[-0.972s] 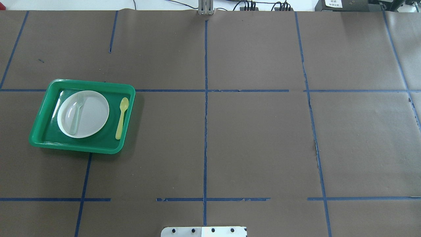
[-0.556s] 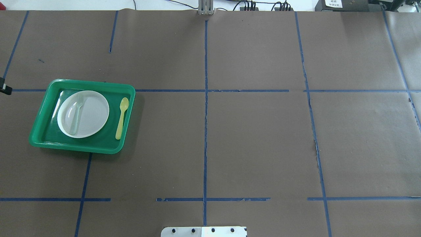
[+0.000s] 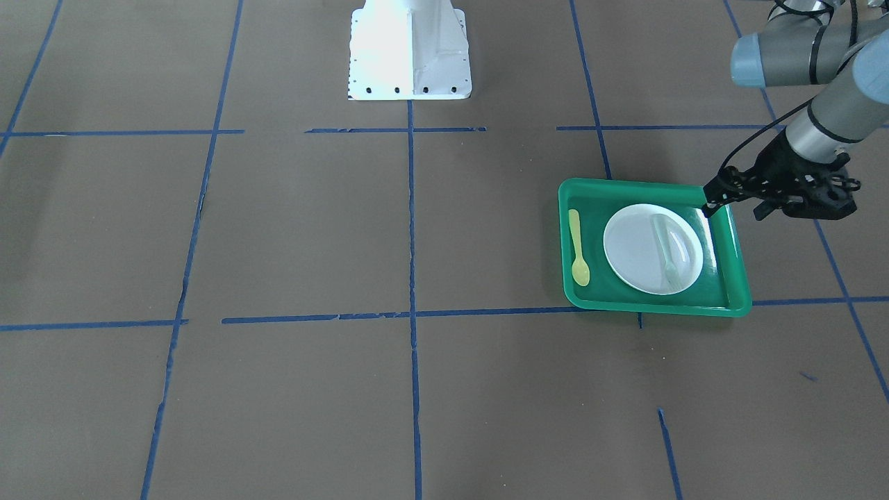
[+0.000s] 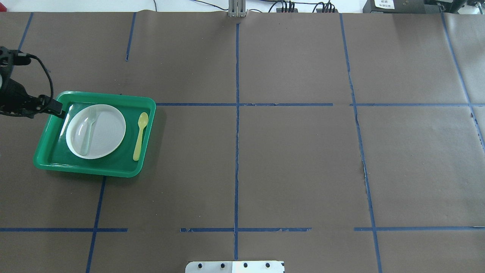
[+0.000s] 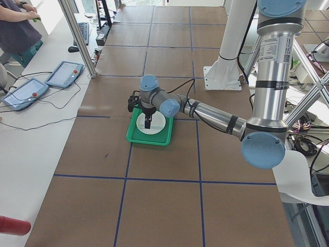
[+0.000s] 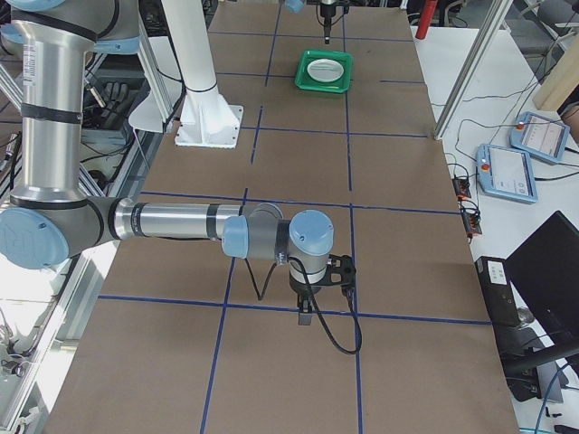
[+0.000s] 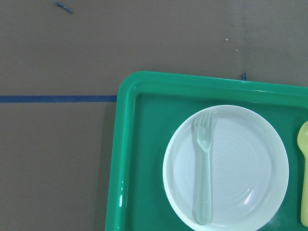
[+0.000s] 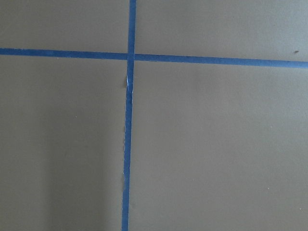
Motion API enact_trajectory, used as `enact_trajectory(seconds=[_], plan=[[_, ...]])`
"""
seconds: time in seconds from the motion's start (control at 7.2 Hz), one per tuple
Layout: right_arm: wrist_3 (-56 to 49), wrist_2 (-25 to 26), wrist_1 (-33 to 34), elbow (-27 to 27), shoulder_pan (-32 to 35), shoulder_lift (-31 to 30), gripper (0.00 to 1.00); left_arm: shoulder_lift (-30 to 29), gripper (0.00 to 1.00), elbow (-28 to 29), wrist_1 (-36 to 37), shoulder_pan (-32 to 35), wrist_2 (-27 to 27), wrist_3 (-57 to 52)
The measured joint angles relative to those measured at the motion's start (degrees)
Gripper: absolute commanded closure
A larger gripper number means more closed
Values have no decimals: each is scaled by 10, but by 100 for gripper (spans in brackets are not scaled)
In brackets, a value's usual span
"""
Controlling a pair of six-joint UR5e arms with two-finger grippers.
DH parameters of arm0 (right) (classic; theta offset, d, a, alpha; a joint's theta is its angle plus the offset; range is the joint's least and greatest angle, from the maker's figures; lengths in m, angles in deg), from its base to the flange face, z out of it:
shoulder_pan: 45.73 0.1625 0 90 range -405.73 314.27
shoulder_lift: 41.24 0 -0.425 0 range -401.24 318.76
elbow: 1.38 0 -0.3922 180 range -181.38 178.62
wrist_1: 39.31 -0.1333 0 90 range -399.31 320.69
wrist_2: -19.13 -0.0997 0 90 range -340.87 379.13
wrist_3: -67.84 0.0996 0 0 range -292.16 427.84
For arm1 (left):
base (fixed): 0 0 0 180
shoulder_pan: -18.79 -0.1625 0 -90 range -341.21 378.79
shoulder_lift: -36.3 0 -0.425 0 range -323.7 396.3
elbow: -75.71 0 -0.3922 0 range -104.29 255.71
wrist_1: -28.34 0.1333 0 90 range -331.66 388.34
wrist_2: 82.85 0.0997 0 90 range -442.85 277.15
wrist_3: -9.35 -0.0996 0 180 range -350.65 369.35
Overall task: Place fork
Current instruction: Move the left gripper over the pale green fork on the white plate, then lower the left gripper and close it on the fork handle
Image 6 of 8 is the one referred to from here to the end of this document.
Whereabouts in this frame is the green plastic tray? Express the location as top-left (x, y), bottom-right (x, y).
top-left (294, 50), bottom-right (353, 94)

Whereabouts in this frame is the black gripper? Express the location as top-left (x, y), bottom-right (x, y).
top-left (289, 272), bottom-right (336, 326)
top-left (319, 0), bottom-right (336, 44)

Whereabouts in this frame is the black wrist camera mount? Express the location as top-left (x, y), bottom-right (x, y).
top-left (328, 254), bottom-right (356, 300)

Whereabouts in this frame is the blue teach pendant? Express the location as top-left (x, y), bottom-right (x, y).
top-left (509, 111), bottom-right (570, 165)
top-left (477, 144), bottom-right (538, 203)

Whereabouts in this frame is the black laptop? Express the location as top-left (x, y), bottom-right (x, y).
top-left (506, 211), bottom-right (578, 344)

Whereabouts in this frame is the orange black adapter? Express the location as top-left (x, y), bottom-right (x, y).
top-left (451, 176), bottom-right (471, 201)
top-left (460, 208), bottom-right (482, 238)

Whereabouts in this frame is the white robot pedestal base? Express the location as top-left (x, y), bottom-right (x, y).
top-left (162, 0), bottom-right (243, 148)

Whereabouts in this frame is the blue teach pendant near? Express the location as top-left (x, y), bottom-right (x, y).
top-left (477, 144), bottom-right (538, 203)

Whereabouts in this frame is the wooden beam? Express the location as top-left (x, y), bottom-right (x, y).
top-left (533, 37), bottom-right (579, 111)

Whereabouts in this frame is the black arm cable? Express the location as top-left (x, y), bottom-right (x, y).
top-left (243, 255), bottom-right (364, 355)

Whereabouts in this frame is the orange black adapter lower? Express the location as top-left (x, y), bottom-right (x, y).
top-left (460, 208), bottom-right (482, 238)

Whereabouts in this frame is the black box device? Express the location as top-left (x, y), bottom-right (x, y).
top-left (475, 256), bottom-right (519, 327)

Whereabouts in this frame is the white round plate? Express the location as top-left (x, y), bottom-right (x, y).
top-left (307, 59), bottom-right (344, 83)

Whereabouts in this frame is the aluminium frame post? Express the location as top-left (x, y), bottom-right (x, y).
top-left (433, 0), bottom-right (513, 140)

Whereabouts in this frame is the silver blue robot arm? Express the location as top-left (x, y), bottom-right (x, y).
top-left (284, 0), bottom-right (351, 45)
top-left (1, 1), bottom-right (334, 325)

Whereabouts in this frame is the red cylinder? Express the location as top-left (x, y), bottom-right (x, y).
top-left (415, 0), bottom-right (438, 40)

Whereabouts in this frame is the blue teach pendant far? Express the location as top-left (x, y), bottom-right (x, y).
top-left (509, 111), bottom-right (570, 165)

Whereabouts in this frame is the aluminium side frame rail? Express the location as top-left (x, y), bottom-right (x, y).
top-left (1, 131), bottom-right (164, 433)

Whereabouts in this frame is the orange black adapter upper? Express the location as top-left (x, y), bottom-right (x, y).
top-left (451, 176), bottom-right (471, 201)

